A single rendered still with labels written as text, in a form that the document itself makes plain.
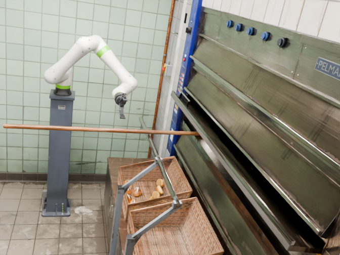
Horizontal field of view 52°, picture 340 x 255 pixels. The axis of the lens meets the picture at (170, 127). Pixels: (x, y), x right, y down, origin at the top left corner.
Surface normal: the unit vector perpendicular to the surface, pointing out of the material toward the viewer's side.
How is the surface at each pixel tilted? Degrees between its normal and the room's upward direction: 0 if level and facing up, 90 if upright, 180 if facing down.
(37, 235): 0
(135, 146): 90
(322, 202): 70
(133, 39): 90
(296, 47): 90
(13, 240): 0
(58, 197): 90
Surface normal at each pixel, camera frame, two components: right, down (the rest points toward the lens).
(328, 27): -0.96, -0.06
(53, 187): 0.22, 0.40
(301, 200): -0.85, -0.37
